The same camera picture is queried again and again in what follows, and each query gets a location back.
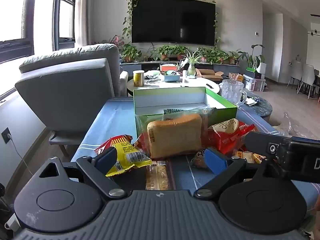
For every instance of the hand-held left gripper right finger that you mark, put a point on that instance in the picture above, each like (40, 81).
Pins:
(215, 160)

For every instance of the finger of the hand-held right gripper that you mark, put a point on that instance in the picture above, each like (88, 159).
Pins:
(257, 142)

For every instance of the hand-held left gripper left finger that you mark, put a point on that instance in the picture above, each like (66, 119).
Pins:
(107, 158)

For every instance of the brown cookie packet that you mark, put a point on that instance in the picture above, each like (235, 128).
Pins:
(198, 160)

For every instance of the small yellow snack packet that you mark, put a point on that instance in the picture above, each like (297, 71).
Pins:
(247, 156)

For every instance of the yellow red snack packet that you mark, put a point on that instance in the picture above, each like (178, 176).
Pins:
(125, 152)

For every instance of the large red snack bag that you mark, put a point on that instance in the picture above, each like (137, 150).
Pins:
(225, 140)

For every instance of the small red snack packet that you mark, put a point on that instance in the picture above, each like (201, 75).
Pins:
(141, 143)

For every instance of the bread loaf packet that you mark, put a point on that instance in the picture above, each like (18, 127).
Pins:
(175, 137)

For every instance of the orange cracker packet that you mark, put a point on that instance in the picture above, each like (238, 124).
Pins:
(157, 177)

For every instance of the green snack bag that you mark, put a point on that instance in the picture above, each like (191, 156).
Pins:
(172, 111)

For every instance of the green cardboard box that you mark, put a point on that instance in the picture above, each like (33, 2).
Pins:
(170, 100)

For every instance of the crumpled clear plastic bag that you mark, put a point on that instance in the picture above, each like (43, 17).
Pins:
(290, 127)

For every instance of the dark marble table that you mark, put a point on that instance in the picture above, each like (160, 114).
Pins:
(260, 107)

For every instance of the glass pitcher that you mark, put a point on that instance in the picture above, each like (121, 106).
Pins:
(232, 92)

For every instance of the clear storage bin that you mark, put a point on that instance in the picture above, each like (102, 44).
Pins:
(253, 83)

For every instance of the orange paper bag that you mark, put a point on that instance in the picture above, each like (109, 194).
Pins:
(236, 77)

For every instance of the small green white box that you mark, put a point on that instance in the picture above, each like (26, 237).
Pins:
(251, 72)

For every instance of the black remote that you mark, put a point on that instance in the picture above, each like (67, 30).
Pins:
(211, 86)

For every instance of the grey armchair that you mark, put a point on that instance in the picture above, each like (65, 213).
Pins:
(70, 92)

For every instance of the white dining chair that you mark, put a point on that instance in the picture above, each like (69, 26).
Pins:
(293, 73)
(308, 78)

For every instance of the open brown cardboard box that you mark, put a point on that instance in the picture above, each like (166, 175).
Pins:
(208, 74)

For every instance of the tall plant in white pot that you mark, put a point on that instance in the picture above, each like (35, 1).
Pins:
(255, 57)

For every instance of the gold can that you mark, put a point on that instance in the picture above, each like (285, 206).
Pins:
(138, 78)

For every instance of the round white table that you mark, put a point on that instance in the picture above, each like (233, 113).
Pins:
(172, 84)

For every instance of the potted green plant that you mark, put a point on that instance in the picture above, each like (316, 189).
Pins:
(212, 54)
(128, 53)
(232, 57)
(165, 52)
(179, 51)

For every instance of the white bottle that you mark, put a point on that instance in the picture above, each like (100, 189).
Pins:
(185, 74)

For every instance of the blue basket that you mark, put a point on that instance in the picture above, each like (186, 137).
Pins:
(171, 77)

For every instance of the heap of papers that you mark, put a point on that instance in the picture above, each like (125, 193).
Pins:
(151, 76)

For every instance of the spider plant in vase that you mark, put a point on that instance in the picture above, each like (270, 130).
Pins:
(191, 65)

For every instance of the dark television cabinet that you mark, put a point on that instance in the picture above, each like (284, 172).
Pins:
(150, 66)

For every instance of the orange lidded box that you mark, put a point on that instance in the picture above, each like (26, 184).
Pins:
(167, 67)

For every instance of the red leaf decoration plant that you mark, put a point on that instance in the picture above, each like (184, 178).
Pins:
(116, 41)

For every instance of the ivy vine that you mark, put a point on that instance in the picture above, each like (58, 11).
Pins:
(128, 12)

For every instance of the beige curtain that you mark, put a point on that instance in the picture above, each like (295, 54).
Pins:
(81, 12)

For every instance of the black framed window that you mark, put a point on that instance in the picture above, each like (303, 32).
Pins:
(15, 12)
(63, 15)

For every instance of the wall socket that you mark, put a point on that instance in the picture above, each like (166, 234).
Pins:
(6, 134)

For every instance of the wall television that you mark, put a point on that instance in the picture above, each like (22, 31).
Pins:
(172, 17)

